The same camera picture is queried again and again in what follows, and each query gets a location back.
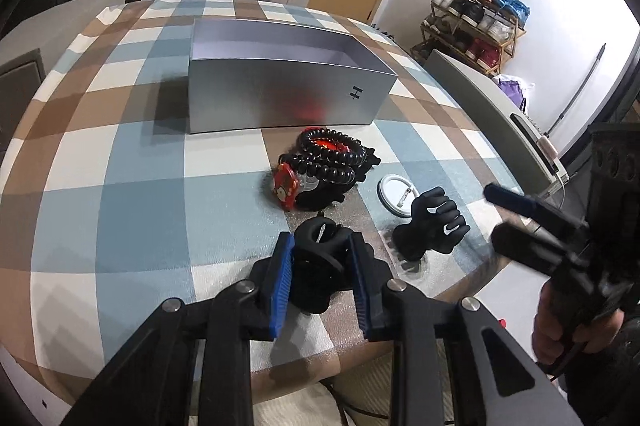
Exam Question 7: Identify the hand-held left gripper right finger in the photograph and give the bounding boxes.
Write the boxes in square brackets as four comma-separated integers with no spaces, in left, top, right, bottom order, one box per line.
[347,233,586,426]

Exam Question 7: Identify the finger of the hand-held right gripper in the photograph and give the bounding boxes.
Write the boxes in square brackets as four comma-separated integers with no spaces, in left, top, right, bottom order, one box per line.
[490,221,587,281]
[483,183,590,233]

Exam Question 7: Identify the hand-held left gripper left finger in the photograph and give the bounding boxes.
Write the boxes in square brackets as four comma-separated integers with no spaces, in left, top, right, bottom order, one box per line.
[60,231,297,426]

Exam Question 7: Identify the black hand-shaped stand white marks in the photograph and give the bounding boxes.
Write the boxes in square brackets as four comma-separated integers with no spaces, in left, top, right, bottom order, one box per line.
[391,186,467,263]

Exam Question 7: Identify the black jewelry stand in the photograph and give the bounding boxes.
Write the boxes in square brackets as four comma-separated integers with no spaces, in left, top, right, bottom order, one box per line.
[300,146,382,213]

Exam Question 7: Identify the round pin badge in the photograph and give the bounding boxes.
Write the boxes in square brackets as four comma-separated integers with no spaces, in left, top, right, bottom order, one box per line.
[376,174,420,220]

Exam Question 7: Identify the red cartoon watch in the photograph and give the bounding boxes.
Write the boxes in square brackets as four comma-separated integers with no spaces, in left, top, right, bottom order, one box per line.
[271,161,301,212]

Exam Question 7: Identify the black bead bracelet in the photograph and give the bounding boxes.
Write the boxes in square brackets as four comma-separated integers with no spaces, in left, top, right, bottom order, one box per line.
[297,126,366,167]

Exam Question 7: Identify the silver cardboard box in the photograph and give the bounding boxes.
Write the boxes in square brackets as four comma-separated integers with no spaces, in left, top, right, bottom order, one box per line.
[187,17,400,135]

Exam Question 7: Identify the person's right forearm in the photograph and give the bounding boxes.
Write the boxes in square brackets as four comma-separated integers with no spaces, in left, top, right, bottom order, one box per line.
[560,311,640,426]

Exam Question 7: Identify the person's right hand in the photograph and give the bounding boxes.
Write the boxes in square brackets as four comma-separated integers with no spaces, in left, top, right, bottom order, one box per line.
[531,281,628,366]

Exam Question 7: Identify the black phone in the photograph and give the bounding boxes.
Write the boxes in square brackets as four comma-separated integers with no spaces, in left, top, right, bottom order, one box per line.
[509,111,561,174]

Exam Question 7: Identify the grey chair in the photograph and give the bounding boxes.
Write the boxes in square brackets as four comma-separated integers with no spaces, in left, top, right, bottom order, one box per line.
[0,0,126,157]
[422,49,571,194]

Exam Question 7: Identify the purple bag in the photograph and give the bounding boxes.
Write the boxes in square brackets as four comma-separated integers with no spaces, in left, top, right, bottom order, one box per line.
[492,74,536,112]

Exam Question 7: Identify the grey pole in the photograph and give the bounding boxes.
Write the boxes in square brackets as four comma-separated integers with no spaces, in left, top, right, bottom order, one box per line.
[545,44,607,137]

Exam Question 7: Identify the wooden shoe rack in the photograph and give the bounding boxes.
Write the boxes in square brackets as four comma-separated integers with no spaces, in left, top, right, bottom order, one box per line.
[410,0,528,77]

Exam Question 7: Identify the rows of shoes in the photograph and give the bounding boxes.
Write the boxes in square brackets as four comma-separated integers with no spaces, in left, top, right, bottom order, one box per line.
[430,0,531,74]

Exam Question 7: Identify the black cable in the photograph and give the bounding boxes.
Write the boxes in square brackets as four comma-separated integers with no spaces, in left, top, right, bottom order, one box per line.
[320,378,361,426]

